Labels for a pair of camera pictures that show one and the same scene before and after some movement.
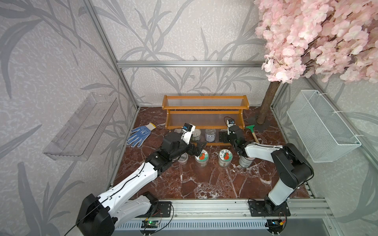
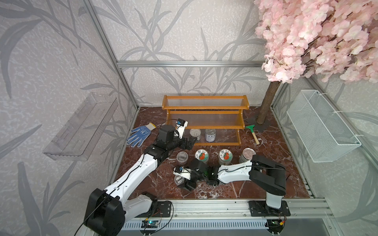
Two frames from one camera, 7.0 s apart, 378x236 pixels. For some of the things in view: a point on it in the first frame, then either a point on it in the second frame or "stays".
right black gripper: [225, 135] → [188, 186]
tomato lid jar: [225, 158] stays
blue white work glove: [140, 134] stays
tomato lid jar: [201, 161] stays
